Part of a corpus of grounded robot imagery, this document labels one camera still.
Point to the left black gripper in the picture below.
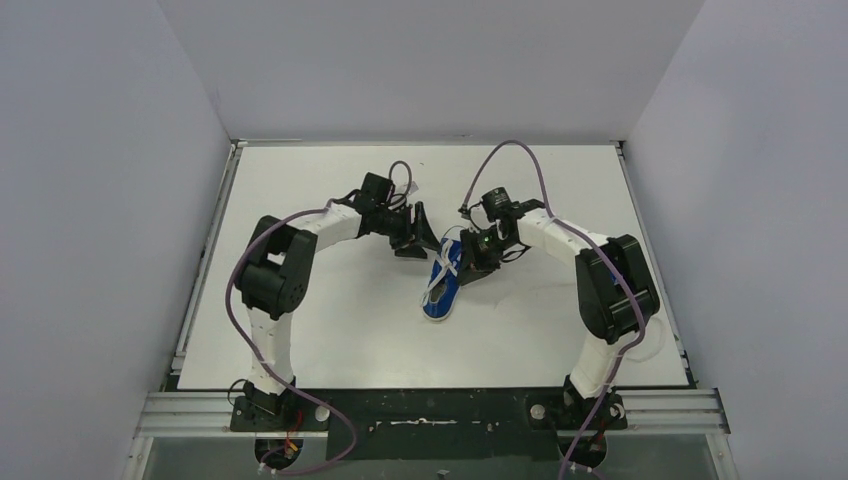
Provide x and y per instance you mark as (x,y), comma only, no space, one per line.
(408,234)

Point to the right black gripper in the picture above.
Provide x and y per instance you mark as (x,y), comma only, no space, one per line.
(476,267)

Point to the blue sneaker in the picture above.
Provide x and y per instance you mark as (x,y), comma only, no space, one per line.
(437,306)

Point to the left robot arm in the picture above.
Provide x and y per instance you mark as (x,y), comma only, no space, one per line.
(273,274)

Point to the aluminium frame rail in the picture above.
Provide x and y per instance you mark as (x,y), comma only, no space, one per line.
(187,414)

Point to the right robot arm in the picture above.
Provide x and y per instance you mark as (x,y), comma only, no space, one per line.
(616,293)

